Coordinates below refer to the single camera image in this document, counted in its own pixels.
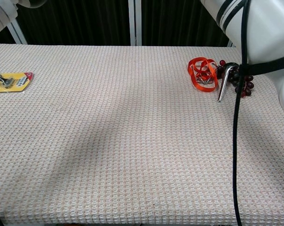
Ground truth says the waffle-weave beige tablecloth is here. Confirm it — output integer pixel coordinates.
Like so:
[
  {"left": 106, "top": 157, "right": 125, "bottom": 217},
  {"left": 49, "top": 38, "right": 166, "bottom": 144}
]
[{"left": 0, "top": 44, "right": 284, "bottom": 226}]

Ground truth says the stainless steel ladle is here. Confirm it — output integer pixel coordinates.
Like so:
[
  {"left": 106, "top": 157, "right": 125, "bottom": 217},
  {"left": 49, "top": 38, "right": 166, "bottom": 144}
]
[{"left": 217, "top": 62, "right": 240, "bottom": 103}]

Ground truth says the dark red grape bunch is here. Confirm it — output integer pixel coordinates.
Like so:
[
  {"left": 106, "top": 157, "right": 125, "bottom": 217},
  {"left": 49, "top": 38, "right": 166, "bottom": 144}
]
[{"left": 216, "top": 59, "right": 255, "bottom": 98}]

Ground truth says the yellow carded razor package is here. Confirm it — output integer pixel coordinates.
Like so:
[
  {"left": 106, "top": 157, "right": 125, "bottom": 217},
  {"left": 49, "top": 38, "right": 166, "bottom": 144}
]
[{"left": 0, "top": 72, "right": 34, "bottom": 93}]

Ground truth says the orange strap with metal hook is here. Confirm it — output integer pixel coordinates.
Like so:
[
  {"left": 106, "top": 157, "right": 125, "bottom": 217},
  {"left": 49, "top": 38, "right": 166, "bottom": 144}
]
[{"left": 187, "top": 57, "right": 219, "bottom": 93}]

